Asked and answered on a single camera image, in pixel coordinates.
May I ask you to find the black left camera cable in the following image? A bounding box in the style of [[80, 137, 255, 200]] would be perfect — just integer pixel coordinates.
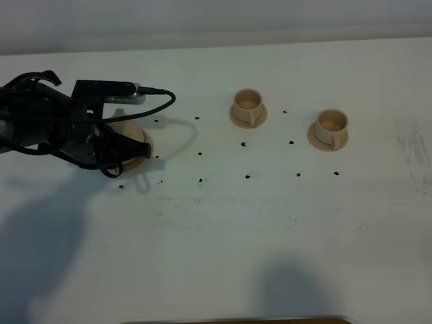
[[0, 86, 177, 179]]

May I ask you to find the beige round teapot coaster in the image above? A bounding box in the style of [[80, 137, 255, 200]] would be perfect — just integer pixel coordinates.
[[115, 128, 153, 173]]

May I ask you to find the beige saucer right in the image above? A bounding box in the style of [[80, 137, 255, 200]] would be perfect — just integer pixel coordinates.
[[307, 121, 349, 152]]

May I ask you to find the beige teacup right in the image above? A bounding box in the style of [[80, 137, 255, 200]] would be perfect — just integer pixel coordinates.
[[314, 109, 348, 151]]

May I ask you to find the beige teapot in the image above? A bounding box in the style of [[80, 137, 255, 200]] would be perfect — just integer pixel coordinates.
[[108, 119, 145, 142]]

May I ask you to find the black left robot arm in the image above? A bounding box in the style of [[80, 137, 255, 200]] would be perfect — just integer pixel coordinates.
[[1, 70, 152, 178]]

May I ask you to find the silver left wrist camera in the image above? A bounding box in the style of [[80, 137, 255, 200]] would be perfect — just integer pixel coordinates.
[[72, 80, 146, 117]]

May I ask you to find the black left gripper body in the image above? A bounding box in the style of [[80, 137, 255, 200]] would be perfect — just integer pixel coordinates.
[[57, 101, 151, 171]]

